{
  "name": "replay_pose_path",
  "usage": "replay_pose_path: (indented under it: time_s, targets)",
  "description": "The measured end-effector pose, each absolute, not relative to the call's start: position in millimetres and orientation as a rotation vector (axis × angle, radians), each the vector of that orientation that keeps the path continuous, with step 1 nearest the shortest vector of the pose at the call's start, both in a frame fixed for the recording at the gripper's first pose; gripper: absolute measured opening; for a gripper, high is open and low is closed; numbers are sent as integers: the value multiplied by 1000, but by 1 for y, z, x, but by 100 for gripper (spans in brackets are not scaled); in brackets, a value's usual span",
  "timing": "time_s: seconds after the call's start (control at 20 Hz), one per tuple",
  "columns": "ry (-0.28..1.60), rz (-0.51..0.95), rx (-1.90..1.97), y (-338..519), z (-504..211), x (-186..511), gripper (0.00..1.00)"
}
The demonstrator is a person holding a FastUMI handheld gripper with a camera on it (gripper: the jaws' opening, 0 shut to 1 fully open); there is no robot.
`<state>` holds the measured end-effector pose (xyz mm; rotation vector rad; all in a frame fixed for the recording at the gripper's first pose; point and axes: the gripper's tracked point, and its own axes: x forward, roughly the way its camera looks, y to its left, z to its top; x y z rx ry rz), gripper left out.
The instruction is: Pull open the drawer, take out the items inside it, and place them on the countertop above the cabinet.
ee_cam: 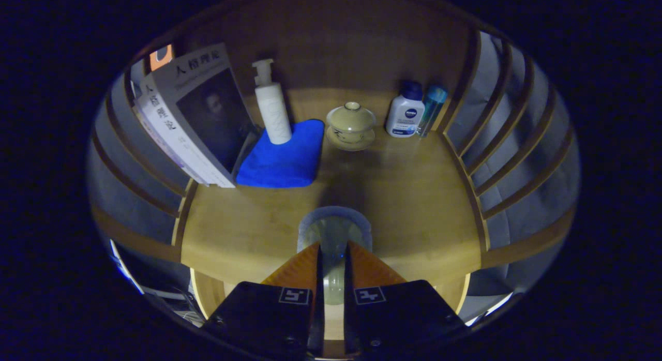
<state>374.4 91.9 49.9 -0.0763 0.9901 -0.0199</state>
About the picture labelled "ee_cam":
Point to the white book with portrait cover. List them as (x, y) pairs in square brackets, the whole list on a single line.
[(207, 113)]

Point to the white lotion bottle blue cap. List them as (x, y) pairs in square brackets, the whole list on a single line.
[(404, 115)]

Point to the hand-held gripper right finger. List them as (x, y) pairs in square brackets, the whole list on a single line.
[(398, 314)]

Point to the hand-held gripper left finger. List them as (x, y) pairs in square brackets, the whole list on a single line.
[(269, 314)]

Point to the beige lidded tea cup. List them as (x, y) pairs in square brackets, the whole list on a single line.
[(351, 124)]

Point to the blue folded cloth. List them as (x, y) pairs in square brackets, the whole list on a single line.
[(279, 164)]

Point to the pale translucent container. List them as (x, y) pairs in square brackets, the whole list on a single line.
[(334, 231)]

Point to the white pump bottle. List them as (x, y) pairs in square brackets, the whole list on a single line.
[(274, 113)]

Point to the teal slim bottle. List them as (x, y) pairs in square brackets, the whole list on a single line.
[(432, 107)]

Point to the wooden cabinet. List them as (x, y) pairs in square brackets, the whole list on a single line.
[(331, 40)]

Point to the wooden countertop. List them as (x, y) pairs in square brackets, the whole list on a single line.
[(403, 195)]

